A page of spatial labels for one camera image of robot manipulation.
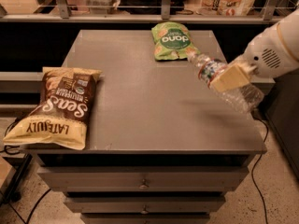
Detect drawer knob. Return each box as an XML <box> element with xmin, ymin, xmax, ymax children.
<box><xmin>140</xmin><ymin>205</ymin><xmax>149</xmax><ymax>215</ymax></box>
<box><xmin>139</xmin><ymin>179</ymin><xmax>150</xmax><ymax>190</ymax></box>

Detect grey drawer cabinet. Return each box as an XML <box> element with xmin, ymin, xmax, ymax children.
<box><xmin>28</xmin><ymin>30</ymin><xmax>265</xmax><ymax>224</ymax></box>

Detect brown Late July chip bag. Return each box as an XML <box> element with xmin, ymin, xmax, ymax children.
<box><xmin>3</xmin><ymin>67</ymin><xmax>101</xmax><ymax>150</ymax></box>

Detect black bag behind glass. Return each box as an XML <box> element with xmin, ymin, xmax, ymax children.
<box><xmin>118</xmin><ymin>0</ymin><xmax>186</xmax><ymax>15</ymax></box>

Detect clear plastic water bottle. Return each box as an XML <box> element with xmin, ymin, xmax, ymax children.
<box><xmin>187</xmin><ymin>51</ymin><xmax>264</xmax><ymax>113</ymax></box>

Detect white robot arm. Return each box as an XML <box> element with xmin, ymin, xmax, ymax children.
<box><xmin>208</xmin><ymin>9</ymin><xmax>299</xmax><ymax>92</ymax></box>

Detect green snack bag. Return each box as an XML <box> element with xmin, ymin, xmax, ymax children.
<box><xmin>151</xmin><ymin>21</ymin><xmax>200</xmax><ymax>61</ymax></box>

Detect black cables on left floor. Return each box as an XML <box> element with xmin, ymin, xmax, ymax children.
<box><xmin>0</xmin><ymin>117</ymin><xmax>52</xmax><ymax>224</ymax></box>

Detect black cable on right floor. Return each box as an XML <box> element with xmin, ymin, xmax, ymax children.
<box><xmin>250</xmin><ymin>115</ymin><xmax>270</xmax><ymax>224</ymax></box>

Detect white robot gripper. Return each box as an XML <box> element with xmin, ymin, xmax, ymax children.
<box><xmin>209</xmin><ymin>24</ymin><xmax>294</xmax><ymax>92</ymax></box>

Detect metal railing with glass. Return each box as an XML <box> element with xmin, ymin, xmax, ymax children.
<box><xmin>0</xmin><ymin>0</ymin><xmax>298</xmax><ymax>24</ymax></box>

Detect top drawer knob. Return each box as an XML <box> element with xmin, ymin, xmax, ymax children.
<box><xmin>139</xmin><ymin>179</ymin><xmax>150</xmax><ymax>190</ymax></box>

